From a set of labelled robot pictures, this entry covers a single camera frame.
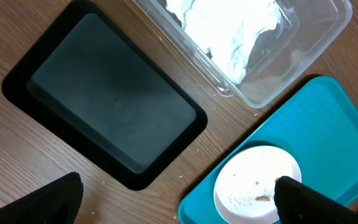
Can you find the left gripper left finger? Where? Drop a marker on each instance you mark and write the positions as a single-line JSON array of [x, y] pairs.
[[56, 202]]

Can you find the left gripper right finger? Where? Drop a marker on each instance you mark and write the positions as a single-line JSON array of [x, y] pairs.
[[299, 204]]

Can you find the large white plate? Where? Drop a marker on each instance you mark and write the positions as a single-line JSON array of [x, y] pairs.
[[245, 186]]

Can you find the white napkin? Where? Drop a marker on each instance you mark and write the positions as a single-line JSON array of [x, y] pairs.
[[226, 29]]

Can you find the teal serving tray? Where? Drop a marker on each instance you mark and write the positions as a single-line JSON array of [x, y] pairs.
[[318, 126]]

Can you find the black plastic tray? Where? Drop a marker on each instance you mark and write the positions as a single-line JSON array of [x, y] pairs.
[[93, 87]]

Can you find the clear plastic bin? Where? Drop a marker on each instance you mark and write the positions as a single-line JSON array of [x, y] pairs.
[[279, 56]]

